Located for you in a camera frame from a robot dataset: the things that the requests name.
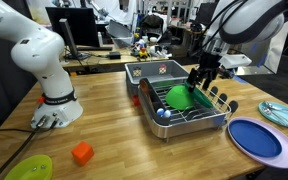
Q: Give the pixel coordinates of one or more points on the lavender large plate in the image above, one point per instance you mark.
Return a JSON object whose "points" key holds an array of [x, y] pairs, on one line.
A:
{"points": [[280, 161]]}

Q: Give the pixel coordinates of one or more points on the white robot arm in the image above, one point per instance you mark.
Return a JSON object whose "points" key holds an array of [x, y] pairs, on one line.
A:
{"points": [[37, 49]]}

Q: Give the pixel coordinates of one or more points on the lime green bowl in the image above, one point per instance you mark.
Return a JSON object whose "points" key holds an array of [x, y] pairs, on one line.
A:
{"points": [[37, 167]]}

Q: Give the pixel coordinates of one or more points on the blue white ball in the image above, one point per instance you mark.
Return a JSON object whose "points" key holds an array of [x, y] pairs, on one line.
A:
{"points": [[164, 113]]}

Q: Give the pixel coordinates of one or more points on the silver fork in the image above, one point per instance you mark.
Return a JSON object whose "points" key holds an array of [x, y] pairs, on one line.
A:
{"points": [[269, 112]]}

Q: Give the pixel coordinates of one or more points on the metal dish rack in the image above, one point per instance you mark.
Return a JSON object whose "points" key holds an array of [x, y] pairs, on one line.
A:
{"points": [[152, 97]]}

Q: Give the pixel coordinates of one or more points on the grey plastic bin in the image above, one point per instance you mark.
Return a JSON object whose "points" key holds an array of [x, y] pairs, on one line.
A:
{"points": [[154, 71]]}

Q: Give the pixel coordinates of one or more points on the green plate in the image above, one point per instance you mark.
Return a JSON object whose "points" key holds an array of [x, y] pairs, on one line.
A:
{"points": [[198, 95]]}

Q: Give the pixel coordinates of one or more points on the light blue plate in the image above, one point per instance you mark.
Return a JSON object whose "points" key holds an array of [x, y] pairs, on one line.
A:
{"points": [[272, 118]]}

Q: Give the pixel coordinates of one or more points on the orange cube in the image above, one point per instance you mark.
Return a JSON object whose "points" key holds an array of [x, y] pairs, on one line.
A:
{"points": [[82, 153]]}

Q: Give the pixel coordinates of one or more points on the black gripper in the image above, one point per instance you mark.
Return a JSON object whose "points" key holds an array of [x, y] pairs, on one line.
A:
{"points": [[209, 68]]}

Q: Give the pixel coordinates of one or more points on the silver spoon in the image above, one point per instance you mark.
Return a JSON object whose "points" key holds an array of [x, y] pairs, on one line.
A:
{"points": [[275, 108]]}

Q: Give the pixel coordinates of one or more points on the black computer monitor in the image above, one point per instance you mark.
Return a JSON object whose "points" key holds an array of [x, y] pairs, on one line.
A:
{"points": [[78, 28]]}

